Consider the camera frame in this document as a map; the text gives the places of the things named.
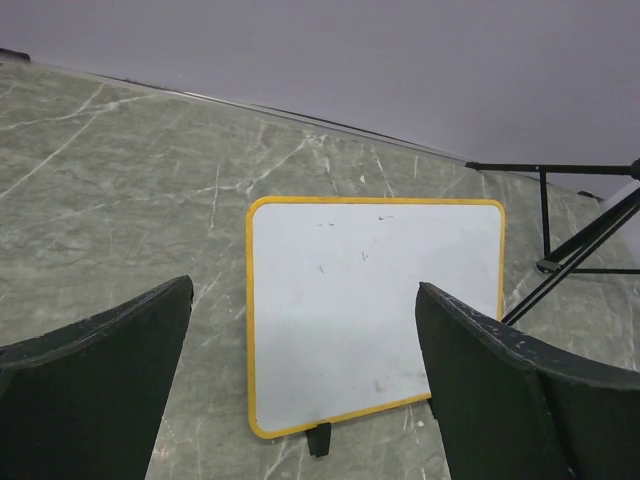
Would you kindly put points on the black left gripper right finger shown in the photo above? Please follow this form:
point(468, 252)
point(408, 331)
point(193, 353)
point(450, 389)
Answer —
point(510, 406)

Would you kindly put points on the wire whiteboard easel stand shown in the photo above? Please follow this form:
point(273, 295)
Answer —
point(318, 439)

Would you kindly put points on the yellow framed whiteboard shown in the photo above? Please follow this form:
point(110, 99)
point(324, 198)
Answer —
point(331, 284)

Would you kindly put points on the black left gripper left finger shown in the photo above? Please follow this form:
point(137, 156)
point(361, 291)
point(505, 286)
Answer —
point(86, 401)

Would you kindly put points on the black music stand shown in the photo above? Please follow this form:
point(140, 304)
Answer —
point(567, 258)

